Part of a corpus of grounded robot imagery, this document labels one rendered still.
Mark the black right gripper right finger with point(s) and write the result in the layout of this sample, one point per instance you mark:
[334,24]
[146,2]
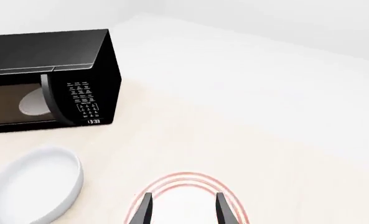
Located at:
[224,211]

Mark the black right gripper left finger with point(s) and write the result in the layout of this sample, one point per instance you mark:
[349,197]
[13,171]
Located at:
[144,211]

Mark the white plate with red rings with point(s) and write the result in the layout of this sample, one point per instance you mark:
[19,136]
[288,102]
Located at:
[184,200]

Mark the white bowl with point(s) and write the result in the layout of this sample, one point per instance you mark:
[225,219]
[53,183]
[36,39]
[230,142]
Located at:
[31,186]

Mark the black microwave oven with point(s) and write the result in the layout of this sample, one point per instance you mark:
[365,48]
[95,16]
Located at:
[52,79]

